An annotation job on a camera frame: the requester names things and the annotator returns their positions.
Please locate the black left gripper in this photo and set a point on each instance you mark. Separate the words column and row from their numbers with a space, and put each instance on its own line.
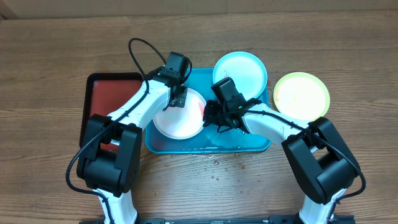
column 181, row 102

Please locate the teal plastic tray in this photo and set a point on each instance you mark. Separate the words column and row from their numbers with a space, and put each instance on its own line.
column 208, row 140

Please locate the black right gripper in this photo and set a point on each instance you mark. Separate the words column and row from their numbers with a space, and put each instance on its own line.
column 212, row 119

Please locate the black tray with red liquid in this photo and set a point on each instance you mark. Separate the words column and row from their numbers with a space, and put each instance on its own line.
column 107, row 92

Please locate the white plate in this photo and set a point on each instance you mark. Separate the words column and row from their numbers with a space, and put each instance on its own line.
column 182, row 123

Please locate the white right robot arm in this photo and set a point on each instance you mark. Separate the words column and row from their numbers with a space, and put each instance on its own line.
column 322, row 163

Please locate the light blue plate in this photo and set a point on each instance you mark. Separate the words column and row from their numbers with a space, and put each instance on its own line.
column 247, row 71

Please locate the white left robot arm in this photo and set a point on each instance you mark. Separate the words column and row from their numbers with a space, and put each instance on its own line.
column 108, row 160

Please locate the yellow plate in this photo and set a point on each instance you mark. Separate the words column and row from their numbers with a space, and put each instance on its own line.
column 302, row 96

